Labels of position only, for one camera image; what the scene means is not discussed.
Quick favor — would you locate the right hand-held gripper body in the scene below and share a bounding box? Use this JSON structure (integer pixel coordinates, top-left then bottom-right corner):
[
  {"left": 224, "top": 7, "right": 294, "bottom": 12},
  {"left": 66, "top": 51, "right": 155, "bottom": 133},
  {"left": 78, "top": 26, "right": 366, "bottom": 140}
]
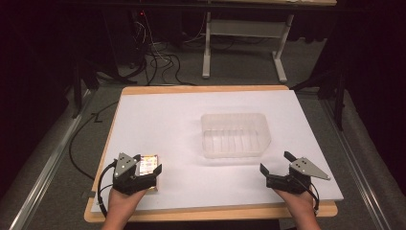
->
[{"left": 265, "top": 156, "right": 331, "bottom": 196}]

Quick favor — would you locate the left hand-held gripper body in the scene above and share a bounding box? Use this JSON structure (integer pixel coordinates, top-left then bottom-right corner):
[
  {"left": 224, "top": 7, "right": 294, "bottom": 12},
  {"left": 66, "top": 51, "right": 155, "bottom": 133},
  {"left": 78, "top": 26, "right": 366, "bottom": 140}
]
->
[{"left": 112, "top": 151, "right": 158, "bottom": 196}]

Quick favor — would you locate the colourful printed small box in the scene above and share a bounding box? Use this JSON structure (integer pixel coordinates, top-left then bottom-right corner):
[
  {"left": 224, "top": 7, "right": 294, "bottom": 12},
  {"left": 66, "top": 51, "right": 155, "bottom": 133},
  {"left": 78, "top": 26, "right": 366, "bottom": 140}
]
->
[{"left": 135, "top": 154, "right": 161, "bottom": 193}]

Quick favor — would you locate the clear plastic container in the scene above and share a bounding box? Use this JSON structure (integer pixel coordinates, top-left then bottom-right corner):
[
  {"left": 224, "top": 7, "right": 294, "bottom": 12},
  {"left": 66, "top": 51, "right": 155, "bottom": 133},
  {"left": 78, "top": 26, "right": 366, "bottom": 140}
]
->
[{"left": 200, "top": 112, "right": 273, "bottom": 160}]

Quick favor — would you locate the person's left hand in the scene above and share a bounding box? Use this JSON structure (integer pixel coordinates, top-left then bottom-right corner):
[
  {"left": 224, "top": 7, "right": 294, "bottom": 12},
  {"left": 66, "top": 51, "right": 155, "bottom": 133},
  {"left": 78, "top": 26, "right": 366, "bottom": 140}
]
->
[{"left": 106, "top": 187, "right": 149, "bottom": 222}]

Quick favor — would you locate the person's right hand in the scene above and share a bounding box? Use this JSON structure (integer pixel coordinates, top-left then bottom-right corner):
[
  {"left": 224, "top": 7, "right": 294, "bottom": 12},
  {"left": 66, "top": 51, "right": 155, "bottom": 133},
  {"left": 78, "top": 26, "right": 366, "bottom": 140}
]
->
[{"left": 273, "top": 188, "right": 317, "bottom": 219}]

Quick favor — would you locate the white board sheet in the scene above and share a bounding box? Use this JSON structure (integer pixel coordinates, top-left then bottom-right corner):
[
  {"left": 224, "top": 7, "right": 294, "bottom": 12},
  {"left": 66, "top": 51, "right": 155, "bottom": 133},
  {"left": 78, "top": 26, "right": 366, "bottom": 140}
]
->
[{"left": 90, "top": 89, "right": 345, "bottom": 214}]

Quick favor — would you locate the black metal stand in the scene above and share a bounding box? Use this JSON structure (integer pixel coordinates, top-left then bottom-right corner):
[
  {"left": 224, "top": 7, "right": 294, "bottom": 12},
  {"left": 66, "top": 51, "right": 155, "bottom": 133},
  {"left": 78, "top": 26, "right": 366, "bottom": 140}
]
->
[
  {"left": 289, "top": 61, "right": 349, "bottom": 131},
  {"left": 70, "top": 57, "right": 128, "bottom": 120}
]

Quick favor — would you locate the wooden table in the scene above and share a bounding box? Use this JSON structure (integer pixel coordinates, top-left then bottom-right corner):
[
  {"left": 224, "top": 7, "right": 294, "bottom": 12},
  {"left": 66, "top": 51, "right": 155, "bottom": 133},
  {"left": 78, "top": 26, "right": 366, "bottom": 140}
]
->
[{"left": 83, "top": 84, "right": 339, "bottom": 224}]

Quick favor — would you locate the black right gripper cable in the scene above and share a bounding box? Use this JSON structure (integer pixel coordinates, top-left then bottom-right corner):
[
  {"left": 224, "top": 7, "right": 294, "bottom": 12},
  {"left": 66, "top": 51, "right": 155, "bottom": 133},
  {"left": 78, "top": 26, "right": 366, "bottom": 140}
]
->
[{"left": 296, "top": 177, "right": 321, "bottom": 216}]

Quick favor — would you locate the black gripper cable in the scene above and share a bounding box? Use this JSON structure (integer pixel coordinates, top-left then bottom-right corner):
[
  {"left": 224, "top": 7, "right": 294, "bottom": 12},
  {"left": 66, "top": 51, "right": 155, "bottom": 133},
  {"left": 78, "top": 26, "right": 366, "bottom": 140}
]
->
[
  {"left": 296, "top": 177, "right": 321, "bottom": 216},
  {"left": 96, "top": 159, "right": 118, "bottom": 219}
]

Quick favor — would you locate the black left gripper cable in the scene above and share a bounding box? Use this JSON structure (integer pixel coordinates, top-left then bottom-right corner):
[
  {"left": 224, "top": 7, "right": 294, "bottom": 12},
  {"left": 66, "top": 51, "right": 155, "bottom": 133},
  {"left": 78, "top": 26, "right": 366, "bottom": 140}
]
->
[{"left": 96, "top": 159, "right": 118, "bottom": 219}]

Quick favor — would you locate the metal floor rail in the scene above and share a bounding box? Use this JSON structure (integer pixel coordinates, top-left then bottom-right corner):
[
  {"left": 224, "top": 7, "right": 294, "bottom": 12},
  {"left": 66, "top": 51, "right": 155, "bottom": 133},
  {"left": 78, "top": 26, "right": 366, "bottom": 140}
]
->
[
  {"left": 320, "top": 98, "right": 391, "bottom": 230},
  {"left": 9, "top": 89, "right": 94, "bottom": 230}
]

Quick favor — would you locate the long black floor cable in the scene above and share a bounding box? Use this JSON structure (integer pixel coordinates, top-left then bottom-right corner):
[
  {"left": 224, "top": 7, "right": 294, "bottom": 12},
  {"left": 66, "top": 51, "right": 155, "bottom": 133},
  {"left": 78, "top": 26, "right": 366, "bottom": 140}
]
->
[{"left": 68, "top": 101, "right": 120, "bottom": 181}]

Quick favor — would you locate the bundle of floor cables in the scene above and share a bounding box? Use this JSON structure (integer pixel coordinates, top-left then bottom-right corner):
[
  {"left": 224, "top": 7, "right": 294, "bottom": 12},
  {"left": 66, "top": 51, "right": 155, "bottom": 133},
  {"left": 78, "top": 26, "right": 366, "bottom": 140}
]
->
[{"left": 125, "top": 9, "right": 199, "bottom": 86}]

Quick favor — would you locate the white metal desk frame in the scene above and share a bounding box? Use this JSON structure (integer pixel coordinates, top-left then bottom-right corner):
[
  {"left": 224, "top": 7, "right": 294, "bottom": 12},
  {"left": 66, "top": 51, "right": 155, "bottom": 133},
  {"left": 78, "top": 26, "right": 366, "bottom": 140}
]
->
[{"left": 201, "top": 11, "right": 295, "bottom": 84}]

